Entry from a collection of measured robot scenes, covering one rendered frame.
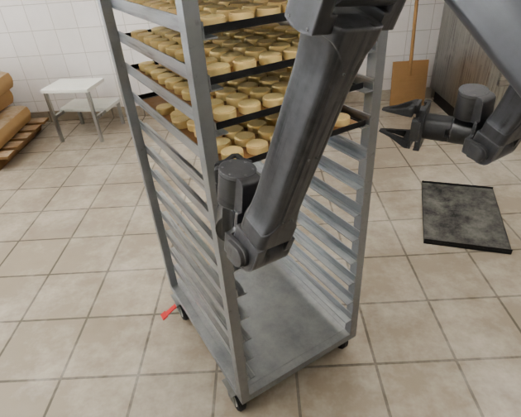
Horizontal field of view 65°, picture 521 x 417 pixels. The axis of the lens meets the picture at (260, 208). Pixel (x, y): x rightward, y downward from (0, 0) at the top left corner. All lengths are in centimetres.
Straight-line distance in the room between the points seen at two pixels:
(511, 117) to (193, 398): 131
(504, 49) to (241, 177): 38
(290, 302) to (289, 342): 19
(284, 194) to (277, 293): 122
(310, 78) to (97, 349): 162
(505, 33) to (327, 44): 15
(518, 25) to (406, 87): 355
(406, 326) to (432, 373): 22
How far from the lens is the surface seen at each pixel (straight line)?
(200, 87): 78
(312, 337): 155
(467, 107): 95
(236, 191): 59
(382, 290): 195
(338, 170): 122
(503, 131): 91
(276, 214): 52
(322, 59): 41
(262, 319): 161
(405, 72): 383
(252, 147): 92
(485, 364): 181
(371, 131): 110
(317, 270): 154
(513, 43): 31
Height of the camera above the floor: 136
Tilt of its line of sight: 34 degrees down
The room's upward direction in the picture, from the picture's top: 4 degrees counter-clockwise
